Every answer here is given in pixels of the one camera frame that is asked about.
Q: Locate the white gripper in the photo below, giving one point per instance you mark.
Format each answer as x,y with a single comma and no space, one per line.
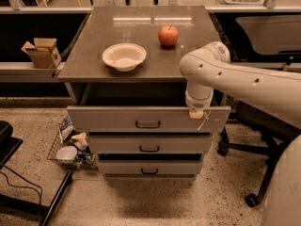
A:
198,104

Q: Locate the grey top drawer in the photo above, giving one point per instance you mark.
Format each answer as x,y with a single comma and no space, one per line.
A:
146,119

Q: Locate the grey drawer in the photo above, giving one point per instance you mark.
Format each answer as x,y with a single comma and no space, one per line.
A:
149,167
146,119
150,143

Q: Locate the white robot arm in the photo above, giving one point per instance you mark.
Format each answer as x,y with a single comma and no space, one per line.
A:
276,93

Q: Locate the grey middle drawer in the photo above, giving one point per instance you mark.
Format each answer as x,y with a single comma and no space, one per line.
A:
150,143

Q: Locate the grey drawer cabinet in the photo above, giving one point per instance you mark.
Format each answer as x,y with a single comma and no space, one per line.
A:
128,94

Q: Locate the grey bottom drawer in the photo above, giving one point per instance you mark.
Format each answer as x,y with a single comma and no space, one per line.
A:
149,167

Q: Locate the open cardboard box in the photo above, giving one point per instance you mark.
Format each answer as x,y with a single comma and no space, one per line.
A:
43,53

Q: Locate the black office chair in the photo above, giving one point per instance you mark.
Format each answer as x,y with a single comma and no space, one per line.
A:
275,133

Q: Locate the red apple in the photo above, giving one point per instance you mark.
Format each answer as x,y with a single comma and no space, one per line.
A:
168,35

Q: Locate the white bowl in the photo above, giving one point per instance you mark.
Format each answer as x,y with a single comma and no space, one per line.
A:
124,57

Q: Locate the snack bag in basket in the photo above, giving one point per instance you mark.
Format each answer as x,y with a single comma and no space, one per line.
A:
65,128

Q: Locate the white plastic container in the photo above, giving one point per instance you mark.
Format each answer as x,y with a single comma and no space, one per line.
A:
66,153

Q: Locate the black stand with cable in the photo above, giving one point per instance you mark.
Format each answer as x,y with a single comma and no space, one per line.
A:
8,146

